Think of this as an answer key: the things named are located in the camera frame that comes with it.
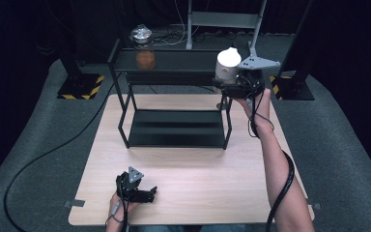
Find black two-tier metal rack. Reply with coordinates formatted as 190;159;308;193
106;39;242;151

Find glass jar with silver lid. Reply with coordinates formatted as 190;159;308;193
129;23;157;72

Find person's right hand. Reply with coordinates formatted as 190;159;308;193
233;88;273;131

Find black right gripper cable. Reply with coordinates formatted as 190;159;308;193
246;75;296;232

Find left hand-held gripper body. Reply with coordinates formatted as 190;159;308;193
115;166;145;204

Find bundle of floor cables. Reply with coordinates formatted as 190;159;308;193
135;0;188;50

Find black stand with striped base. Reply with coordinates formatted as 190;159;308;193
57;38;105;101
269;0;316;102

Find person's left hand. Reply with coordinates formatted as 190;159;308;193
109;192;139;223

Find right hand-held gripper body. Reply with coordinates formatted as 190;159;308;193
225;54;281;100

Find left gripper cable with plug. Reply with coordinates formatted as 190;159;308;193
105;198;130;232

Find grey metal stand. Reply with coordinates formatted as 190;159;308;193
185;0;269;69

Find thick black floor cable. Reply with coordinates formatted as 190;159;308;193
3;80;117;232

